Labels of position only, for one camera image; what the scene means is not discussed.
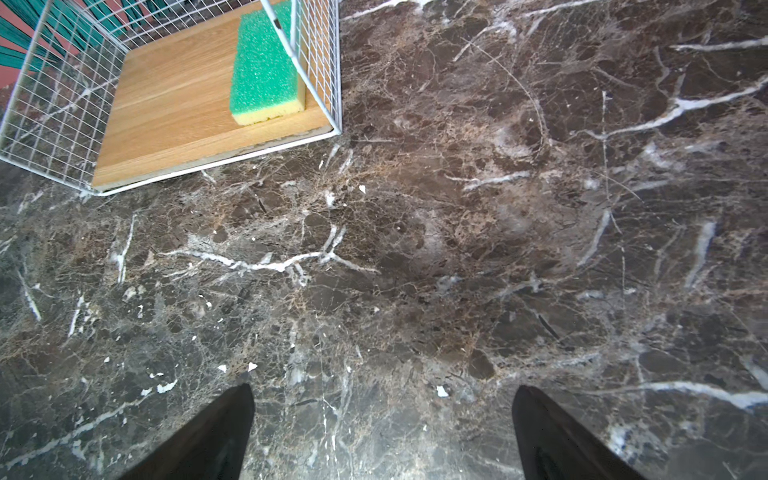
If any white wire wooden shelf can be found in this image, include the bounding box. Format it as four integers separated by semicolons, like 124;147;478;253
1;1;342;196

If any light green yellow sponge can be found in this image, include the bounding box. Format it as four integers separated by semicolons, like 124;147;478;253
229;10;305;126

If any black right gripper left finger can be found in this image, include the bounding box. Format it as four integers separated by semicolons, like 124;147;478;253
121;383;255;480

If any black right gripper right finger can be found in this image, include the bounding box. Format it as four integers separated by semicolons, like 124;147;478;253
511;385;644;480

